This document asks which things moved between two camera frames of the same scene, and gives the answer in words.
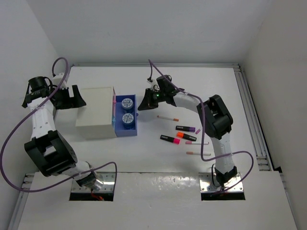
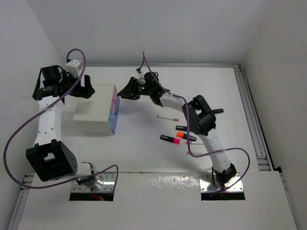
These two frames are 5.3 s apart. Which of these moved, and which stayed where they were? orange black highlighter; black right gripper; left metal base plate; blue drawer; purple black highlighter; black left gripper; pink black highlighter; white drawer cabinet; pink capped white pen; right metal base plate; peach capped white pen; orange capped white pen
Moved: blue drawer; white drawer cabinet; black left gripper; black right gripper
Stayed: pink capped white pen; left metal base plate; pink black highlighter; orange black highlighter; peach capped white pen; right metal base plate; orange capped white pen; purple black highlighter
